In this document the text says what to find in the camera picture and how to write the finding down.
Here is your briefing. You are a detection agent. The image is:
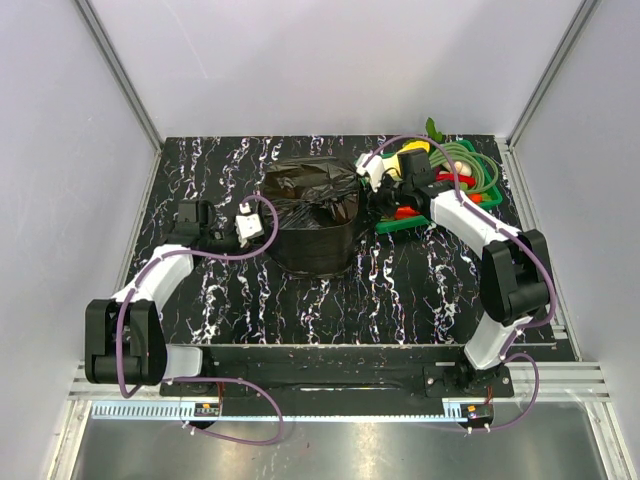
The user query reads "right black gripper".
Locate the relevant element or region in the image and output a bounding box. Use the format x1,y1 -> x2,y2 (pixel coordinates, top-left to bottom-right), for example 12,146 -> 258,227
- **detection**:
365,171 -> 413,221

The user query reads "black trash bag roll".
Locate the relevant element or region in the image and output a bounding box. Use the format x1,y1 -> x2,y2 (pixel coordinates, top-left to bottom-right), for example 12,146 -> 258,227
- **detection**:
261,156 -> 366,277

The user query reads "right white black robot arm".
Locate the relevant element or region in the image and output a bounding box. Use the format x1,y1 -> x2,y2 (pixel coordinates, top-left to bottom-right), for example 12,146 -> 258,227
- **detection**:
357,149 -> 557,396

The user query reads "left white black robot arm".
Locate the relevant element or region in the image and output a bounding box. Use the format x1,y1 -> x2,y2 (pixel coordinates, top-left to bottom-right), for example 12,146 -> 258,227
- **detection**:
85,200 -> 261,395

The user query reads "large orange carrot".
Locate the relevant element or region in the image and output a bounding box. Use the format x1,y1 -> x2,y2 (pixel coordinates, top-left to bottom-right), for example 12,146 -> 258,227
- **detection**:
394,206 -> 420,220

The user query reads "yellow white napa cabbage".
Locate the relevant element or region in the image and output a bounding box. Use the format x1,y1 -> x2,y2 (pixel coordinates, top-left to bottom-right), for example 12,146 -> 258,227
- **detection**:
382,140 -> 431,179

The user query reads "red chili pepper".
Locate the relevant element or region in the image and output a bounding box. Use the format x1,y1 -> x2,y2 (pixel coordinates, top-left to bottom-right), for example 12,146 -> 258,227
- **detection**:
436,172 -> 455,182

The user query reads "green plastic basket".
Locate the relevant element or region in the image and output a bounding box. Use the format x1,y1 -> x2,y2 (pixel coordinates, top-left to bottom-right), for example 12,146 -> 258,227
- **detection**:
376,145 -> 502,234

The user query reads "green leafy vegetable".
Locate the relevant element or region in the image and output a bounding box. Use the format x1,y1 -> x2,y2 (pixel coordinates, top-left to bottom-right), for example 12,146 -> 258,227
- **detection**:
425,117 -> 444,143

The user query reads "small orange carrot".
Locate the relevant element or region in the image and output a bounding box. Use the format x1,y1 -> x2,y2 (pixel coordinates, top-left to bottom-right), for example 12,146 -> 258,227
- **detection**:
468,193 -> 483,204

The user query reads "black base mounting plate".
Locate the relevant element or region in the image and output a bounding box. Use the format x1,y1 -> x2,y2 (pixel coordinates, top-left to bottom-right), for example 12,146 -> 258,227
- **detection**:
160,345 -> 514,417

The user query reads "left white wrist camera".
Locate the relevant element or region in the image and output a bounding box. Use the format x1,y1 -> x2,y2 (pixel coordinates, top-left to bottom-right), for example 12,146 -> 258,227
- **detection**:
234,202 -> 264,247

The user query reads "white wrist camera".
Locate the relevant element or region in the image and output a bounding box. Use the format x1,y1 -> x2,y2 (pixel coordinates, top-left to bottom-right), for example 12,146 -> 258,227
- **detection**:
234,202 -> 264,247
355,153 -> 386,192

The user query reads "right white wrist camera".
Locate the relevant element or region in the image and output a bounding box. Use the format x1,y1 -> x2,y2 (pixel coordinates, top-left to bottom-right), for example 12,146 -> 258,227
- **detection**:
355,153 -> 386,192

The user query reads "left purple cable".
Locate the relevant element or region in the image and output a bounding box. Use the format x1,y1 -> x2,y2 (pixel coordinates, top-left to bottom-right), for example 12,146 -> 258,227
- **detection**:
114,194 -> 286,446

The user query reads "aluminium frame rail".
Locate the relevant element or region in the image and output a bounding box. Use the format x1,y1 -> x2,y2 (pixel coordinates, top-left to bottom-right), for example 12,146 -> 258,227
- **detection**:
57,349 -> 636,479

